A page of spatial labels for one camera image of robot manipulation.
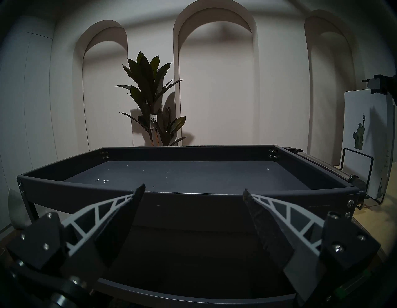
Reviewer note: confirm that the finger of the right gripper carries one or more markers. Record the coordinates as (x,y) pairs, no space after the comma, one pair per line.
(381,83)

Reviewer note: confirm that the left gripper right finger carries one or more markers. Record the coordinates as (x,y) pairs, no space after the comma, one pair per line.
(279,236)

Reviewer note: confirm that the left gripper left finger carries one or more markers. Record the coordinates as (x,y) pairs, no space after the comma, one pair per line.
(102,236)

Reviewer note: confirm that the white Statue of Liberty book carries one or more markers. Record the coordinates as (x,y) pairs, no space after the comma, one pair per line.
(366,167)

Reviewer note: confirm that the grey floor cushion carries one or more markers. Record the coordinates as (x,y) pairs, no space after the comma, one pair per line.
(17,211)

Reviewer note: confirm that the light wooden table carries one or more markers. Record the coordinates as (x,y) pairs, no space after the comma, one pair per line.
(378,223)

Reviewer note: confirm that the black metal utility cart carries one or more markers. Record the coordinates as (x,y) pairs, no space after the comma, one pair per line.
(186,177)

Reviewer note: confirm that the white plant tag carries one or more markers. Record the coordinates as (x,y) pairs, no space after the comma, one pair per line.
(153,121)

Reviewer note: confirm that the tall dark green plant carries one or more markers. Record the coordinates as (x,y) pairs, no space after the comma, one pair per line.
(145,80)

